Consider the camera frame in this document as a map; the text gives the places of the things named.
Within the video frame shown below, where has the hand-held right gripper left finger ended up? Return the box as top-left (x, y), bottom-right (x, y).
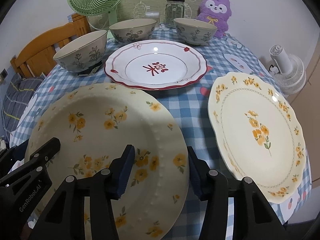
top-left (29, 144), bottom-right (136, 240)

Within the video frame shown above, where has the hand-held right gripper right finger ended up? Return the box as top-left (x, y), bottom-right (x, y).
top-left (187, 146), bottom-right (288, 240)

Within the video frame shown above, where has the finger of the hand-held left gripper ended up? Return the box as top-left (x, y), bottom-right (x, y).
top-left (0, 141), bottom-right (27, 174)
top-left (0, 137), bottom-right (62, 180)

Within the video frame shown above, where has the beaded yellow flower plate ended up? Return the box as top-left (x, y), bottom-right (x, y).
top-left (24, 82), bottom-right (190, 240)

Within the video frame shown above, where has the scalloped yellow flower plate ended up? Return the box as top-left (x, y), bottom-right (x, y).
top-left (207, 71), bottom-right (307, 205)

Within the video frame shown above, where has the floral ceramic bowl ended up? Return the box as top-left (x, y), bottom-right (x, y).
top-left (173, 17), bottom-right (217, 46)
top-left (53, 29), bottom-right (108, 73)
top-left (109, 19), bottom-right (157, 43)

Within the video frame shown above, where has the red rimmed white plate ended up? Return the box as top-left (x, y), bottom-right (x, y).
top-left (104, 39), bottom-right (207, 90)

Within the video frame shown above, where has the striped grey pillow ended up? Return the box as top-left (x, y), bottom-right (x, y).
top-left (5, 74), bottom-right (44, 132)

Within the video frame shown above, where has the blue checkered tablecloth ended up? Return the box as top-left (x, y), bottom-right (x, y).
top-left (15, 22), bottom-right (312, 240)

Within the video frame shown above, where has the wooden bed headboard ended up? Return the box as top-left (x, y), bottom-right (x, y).
top-left (10, 13), bottom-right (91, 77)

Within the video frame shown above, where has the white standing fan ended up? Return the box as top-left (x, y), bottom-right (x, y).
top-left (269, 44), bottom-right (307, 95)

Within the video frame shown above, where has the cotton swab container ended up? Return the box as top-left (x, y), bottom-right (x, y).
top-left (145, 12), bottom-right (160, 23)

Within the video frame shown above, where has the purple plush toy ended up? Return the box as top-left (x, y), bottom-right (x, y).
top-left (196, 0), bottom-right (232, 38)

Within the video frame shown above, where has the glass jar with lid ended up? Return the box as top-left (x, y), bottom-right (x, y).
top-left (164, 0), bottom-right (185, 28)

